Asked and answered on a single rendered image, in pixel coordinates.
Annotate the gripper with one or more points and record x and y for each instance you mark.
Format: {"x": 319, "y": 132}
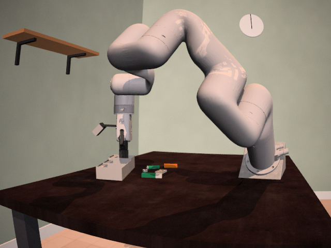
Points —
{"x": 123, "y": 130}

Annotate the peach open-top bin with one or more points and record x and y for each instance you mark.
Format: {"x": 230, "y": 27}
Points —
{"x": 115, "y": 168}

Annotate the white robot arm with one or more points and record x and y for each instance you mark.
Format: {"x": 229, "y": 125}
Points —
{"x": 240, "y": 113}

